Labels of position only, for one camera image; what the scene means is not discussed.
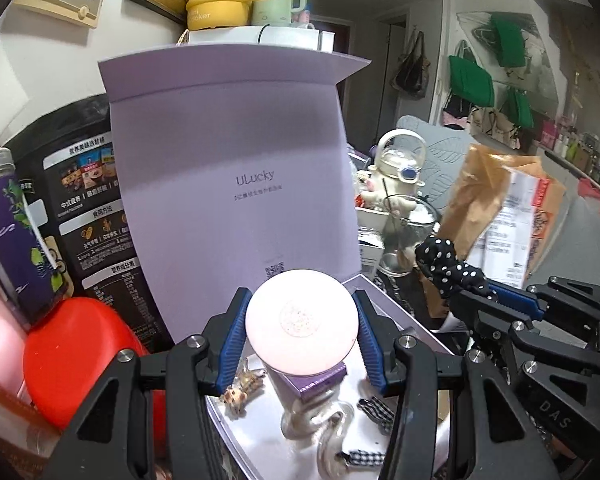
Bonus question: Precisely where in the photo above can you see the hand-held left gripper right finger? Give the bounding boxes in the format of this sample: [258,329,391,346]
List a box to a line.
[352,290,561,480]

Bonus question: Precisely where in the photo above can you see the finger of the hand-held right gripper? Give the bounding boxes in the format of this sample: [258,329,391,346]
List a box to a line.
[450,290,600,377]
[485,275,600,323]

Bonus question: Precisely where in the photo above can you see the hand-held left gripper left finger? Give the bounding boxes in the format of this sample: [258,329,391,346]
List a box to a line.
[40,287,253,480]

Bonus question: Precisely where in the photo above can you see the beige translucent hair clip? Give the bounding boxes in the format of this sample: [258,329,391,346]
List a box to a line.
[219,366,267,415]

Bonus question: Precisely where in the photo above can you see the black polka-dot scrunchie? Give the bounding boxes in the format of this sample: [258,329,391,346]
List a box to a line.
[415,237,491,301]

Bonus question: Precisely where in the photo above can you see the small purple box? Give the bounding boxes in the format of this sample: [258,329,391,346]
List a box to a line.
[270,365,348,406]

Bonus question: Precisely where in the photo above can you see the gingham bow hair clip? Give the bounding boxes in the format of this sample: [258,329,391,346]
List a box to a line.
[336,447,386,471]
[357,396,396,433]

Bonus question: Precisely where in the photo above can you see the pearly twisted hair clip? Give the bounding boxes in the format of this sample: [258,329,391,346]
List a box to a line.
[281,390,356,480]

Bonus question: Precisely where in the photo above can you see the lavender gift box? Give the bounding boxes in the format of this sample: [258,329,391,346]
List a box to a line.
[97,42,461,480]

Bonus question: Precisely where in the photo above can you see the long white receipt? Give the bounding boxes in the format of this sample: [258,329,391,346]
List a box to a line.
[472,225,531,288]
[497,170,546,261]

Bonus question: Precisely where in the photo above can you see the brown paper bag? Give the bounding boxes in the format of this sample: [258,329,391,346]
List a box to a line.
[420,142,568,318]

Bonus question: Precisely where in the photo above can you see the glass cup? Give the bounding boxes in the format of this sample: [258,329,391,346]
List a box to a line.
[377,195,441,278]

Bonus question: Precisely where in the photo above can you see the pink cloth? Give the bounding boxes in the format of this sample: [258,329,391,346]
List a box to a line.
[577,177,600,216]

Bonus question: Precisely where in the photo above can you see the red canister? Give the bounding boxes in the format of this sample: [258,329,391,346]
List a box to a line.
[22,296,153,431]

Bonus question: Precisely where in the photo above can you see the chair with grey cushion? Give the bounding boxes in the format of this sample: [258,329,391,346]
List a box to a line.
[395,115,476,196]

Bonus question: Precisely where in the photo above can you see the row of shelf bottles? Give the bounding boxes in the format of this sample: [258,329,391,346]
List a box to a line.
[540,115,600,186]

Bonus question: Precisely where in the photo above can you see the beige tote bags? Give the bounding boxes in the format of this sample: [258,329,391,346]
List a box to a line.
[467,105,523,148]

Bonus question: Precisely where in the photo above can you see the white water bottle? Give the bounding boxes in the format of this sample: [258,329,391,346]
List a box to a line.
[367,129,428,241]

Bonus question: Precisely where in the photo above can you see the green tote bag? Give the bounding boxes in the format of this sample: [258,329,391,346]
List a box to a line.
[502,85,535,128]
[490,12,527,68]
[448,40,496,111]

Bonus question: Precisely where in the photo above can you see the black food pouch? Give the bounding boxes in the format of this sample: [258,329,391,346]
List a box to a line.
[2,94,176,351]

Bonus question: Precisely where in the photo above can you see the purple label jar metal lid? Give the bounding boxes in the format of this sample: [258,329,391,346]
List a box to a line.
[0,147,73,333]

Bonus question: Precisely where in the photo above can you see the dark hanging bags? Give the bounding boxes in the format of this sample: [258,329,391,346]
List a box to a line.
[391,30,431,101]

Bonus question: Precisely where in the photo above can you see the white fridge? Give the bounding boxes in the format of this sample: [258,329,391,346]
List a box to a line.
[187,25,336,52]

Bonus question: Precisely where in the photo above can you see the brown door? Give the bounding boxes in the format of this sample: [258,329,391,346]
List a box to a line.
[325,15,353,56]

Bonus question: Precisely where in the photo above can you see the small pink bottle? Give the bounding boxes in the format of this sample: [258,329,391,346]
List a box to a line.
[290,7,316,31]

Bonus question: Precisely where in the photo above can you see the yellow cooking pot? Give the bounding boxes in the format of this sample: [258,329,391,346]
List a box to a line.
[185,0,287,31]

